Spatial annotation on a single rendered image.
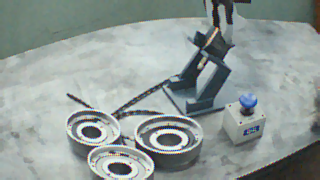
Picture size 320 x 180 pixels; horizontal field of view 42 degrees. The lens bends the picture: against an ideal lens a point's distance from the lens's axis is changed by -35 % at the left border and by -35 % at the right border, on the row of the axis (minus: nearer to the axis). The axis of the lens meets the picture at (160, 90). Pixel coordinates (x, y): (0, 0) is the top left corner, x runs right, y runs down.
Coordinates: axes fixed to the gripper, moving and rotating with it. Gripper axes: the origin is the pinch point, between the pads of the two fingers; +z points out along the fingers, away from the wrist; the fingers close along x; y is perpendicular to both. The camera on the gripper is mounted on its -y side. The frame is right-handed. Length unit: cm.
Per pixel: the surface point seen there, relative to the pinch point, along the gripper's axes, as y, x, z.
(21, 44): -19, 157, 48
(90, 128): -26.5, -3.0, 10.9
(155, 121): -15.9, -6.1, 10.1
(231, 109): -4.0, -10.4, 9.2
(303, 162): 31, -9, 38
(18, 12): -23, 155, 26
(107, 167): -28.6, -14.7, 11.6
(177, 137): -14.2, -10.1, 11.5
